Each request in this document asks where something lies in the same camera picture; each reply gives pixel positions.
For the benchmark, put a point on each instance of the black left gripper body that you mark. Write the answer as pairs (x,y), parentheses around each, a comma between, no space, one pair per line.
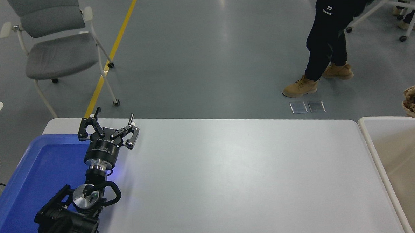
(102,151)

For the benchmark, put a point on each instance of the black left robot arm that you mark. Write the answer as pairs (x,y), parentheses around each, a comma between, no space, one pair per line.
(65,224)

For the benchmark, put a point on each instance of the blue plastic tray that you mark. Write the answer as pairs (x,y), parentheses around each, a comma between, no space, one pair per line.
(38,180)

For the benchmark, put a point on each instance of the large pale bin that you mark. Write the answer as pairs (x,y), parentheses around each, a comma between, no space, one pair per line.
(406,171)

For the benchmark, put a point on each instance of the grey padded chair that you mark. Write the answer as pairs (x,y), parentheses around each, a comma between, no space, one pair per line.
(59,53)

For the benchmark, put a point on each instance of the metal floor plate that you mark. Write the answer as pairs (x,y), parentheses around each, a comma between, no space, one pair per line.
(298,107)
(316,106)

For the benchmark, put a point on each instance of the standing person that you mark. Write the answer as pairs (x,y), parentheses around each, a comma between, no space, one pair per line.
(333,20)

